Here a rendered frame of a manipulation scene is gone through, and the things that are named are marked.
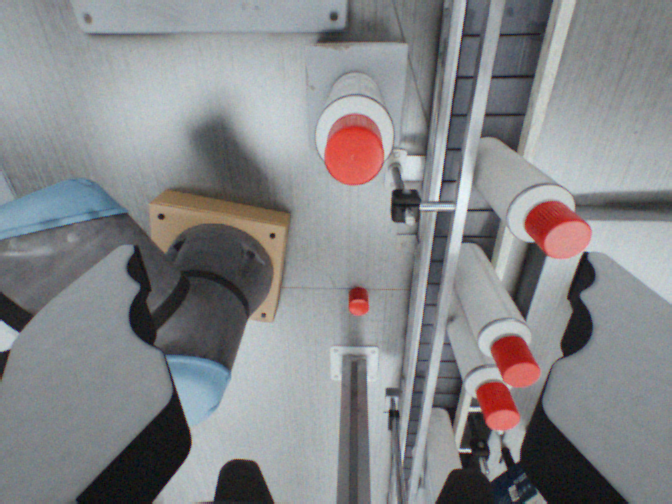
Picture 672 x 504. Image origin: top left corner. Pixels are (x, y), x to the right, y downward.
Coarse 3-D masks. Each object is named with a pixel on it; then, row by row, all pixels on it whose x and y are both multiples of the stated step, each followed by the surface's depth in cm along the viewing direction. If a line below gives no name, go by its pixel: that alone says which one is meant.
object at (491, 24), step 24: (504, 0) 30; (480, 48) 32; (480, 72) 32; (480, 96) 33; (480, 120) 34; (456, 192) 38; (456, 216) 39; (456, 240) 41; (456, 264) 42; (432, 336) 49; (432, 360) 50; (432, 384) 52
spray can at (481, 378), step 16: (448, 320) 48; (464, 320) 46; (464, 336) 44; (464, 352) 42; (480, 352) 41; (464, 368) 41; (480, 368) 39; (496, 368) 39; (464, 384) 41; (480, 384) 39; (496, 384) 38; (480, 400) 38; (496, 400) 37; (512, 400) 37; (496, 416) 36; (512, 416) 36
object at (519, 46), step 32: (480, 0) 36; (512, 0) 36; (544, 0) 36; (480, 32) 38; (512, 32) 38; (544, 32) 38; (512, 64) 39; (512, 96) 41; (448, 128) 45; (512, 128) 42; (448, 160) 44; (448, 192) 46; (448, 224) 49; (480, 224) 48; (448, 352) 60; (416, 384) 64; (448, 384) 64; (416, 416) 68
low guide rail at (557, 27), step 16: (560, 0) 34; (560, 16) 34; (560, 32) 35; (544, 48) 36; (560, 48) 35; (544, 64) 36; (544, 80) 37; (544, 96) 37; (528, 112) 39; (544, 112) 38; (528, 128) 39; (528, 144) 40; (528, 160) 40; (496, 240) 47; (496, 256) 47; (496, 272) 48; (464, 400) 60; (464, 416) 62
